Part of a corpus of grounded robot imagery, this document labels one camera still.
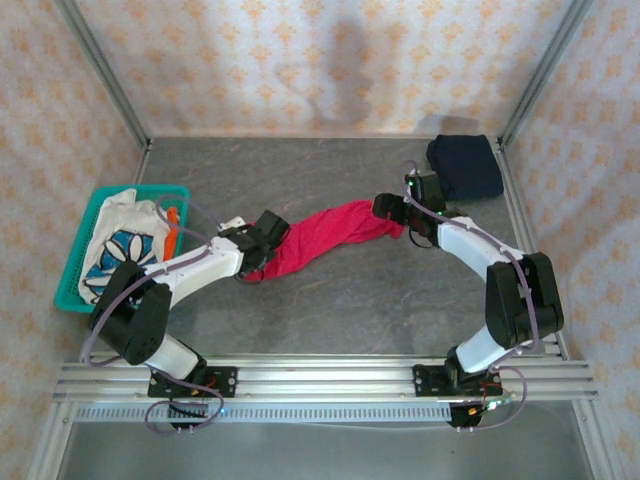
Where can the red t-shirt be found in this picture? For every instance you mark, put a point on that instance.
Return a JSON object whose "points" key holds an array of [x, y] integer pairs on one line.
{"points": [[320, 235]]}

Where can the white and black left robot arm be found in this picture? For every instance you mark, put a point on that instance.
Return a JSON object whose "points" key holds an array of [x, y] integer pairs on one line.
{"points": [[200, 262]]}

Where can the folded navy t-shirt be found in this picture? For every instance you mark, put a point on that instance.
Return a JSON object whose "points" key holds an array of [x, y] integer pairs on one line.
{"points": [[465, 167]]}

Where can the orange t-shirt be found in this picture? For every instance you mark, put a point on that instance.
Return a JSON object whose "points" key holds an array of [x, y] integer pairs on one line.
{"points": [[171, 247]]}

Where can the white flower print t-shirt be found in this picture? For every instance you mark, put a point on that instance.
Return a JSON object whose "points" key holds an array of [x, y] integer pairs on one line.
{"points": [[120, 220]]}

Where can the teal plastic basket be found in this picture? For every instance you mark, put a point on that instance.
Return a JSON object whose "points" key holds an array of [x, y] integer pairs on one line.
{"points": [[75, 270]]}

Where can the small green circuit board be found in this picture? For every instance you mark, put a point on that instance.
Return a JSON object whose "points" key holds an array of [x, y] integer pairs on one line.
{"points": [[495, 404]]}

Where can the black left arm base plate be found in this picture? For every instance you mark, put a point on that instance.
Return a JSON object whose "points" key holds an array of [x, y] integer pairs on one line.
{"points": [[225, 382]]}

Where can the aluminium mounting rail beam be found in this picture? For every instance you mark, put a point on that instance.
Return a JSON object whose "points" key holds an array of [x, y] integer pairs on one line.
{"points": [[325, 372]]}

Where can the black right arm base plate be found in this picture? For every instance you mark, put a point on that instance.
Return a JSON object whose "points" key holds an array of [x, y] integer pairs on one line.
{"points": [[425, 380]]}

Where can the aluminium frame post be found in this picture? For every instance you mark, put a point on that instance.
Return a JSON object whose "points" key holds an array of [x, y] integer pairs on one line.
{"points": [[545, 75], [107, 80]]}

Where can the aluminium frame leg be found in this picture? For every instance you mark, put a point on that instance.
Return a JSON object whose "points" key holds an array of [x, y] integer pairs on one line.
{"points": [[598, 442], [51, 442]]}

